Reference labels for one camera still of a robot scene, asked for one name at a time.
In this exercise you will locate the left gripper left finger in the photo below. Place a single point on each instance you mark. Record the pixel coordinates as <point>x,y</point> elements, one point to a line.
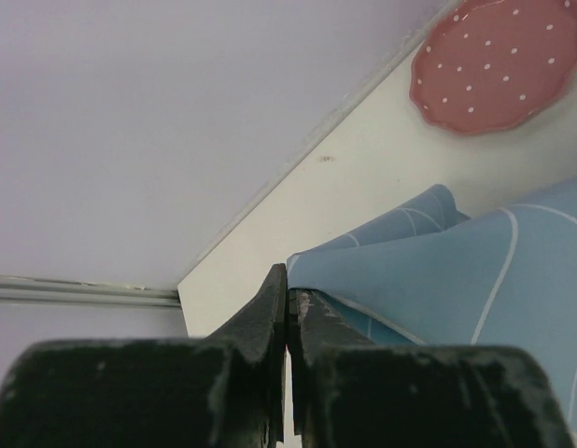
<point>223,390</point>

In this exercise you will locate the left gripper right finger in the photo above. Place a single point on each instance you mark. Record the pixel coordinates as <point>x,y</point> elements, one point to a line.
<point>349,392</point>

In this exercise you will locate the pink dotted plate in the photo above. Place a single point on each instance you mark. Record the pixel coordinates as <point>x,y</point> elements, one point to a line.
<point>489,66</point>

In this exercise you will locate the blue checked cloth placemat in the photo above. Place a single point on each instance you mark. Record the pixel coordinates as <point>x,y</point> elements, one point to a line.
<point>507,277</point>

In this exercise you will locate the left aluminium frame post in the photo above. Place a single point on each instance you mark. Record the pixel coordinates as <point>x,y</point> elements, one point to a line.
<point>29,290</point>

